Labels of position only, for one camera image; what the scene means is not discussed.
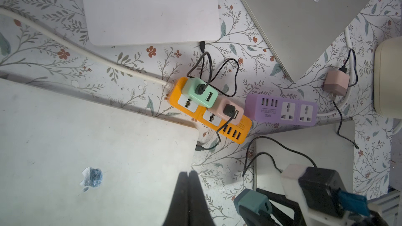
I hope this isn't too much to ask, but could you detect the white laptop front left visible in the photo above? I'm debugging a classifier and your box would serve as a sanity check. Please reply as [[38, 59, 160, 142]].
[[1, 80, 199, 226]]

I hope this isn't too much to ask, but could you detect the white power cable left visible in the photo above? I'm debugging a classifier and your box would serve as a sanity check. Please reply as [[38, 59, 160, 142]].
[[0, 6, 173, 90]]

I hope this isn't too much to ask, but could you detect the teal charger plug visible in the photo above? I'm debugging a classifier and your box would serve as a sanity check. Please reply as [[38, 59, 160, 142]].
[[233, 189, 273, 219]]

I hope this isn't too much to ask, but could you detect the white laptop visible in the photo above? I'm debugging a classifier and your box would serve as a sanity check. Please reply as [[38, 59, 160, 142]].
[[83, 0, 221, 46], [1, 80, 199, 226]]

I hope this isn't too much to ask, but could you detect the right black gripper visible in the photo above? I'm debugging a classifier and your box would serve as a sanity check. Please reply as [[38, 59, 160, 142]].
[[238, 163, 402, 226]]

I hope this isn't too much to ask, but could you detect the white laptop back left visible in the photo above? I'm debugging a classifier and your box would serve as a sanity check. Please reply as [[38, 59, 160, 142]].
[[83, 0, 221, 46]]

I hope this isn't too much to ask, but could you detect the orange power strip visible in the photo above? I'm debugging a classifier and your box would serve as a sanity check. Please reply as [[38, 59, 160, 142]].
[[169, 77, 252, 144]]

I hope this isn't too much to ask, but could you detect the purple power strip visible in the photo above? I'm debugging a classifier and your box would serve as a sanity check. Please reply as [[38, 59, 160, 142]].
[[244, 94, 318, 127]]

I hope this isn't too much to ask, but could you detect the green charger plug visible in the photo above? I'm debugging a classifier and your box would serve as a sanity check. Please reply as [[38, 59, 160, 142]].
[[182, 77, 218, 108]]

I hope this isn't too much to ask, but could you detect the pink charger plug purple strip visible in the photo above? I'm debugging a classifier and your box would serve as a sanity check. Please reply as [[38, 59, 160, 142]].
[[323, 70, 350, 96]]

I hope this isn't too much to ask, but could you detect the cream box green display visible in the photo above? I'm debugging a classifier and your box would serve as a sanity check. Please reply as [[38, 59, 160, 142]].
[[374, 37, 402, 119]]

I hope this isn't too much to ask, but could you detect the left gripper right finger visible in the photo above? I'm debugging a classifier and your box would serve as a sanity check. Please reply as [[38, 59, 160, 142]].
[[188, 171, 215, 226]]

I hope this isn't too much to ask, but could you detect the silver laptop back right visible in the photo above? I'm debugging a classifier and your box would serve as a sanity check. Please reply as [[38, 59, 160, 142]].
[[241, 0, 370, 82]]

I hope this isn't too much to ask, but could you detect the silver laptop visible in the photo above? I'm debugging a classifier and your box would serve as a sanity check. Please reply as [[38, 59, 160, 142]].
[[253, 119, 355, 194], [241, 0, 370, 82]]

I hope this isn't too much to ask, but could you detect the silver laptop front right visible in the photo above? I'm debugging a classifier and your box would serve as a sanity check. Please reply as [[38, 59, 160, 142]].
[[253, 119, 355, 194]]

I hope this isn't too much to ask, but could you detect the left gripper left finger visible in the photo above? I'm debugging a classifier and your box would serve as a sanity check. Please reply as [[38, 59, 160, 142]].
[[163, 172, 189, 226]]

